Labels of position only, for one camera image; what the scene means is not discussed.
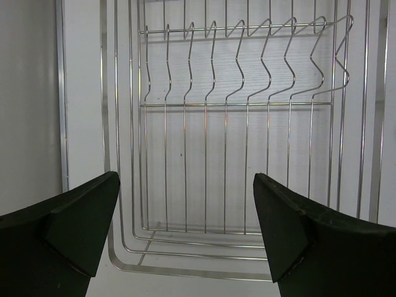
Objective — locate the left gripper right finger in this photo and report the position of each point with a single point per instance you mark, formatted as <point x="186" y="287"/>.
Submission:
<point x="313" y="250"/>

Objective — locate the metal wire dish rack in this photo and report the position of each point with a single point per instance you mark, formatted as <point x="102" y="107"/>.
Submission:
<point x="199" y="96"/>

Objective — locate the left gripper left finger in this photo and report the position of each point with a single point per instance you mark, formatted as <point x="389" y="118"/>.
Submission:
<point x="54" y="247"/>

